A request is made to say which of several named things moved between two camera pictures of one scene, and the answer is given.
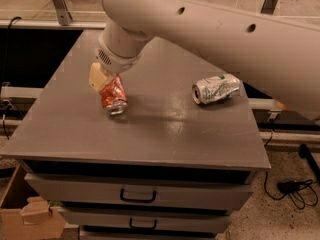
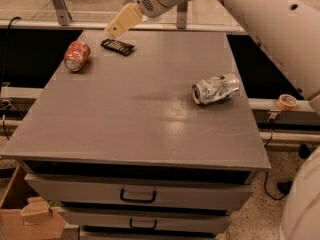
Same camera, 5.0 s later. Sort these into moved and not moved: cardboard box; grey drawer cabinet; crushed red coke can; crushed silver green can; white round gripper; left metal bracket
Moved: white round gripper; crushed red coke can
Not moved: cardboard box; left metal bracket; crushed silver green can; grey drawer cabinet
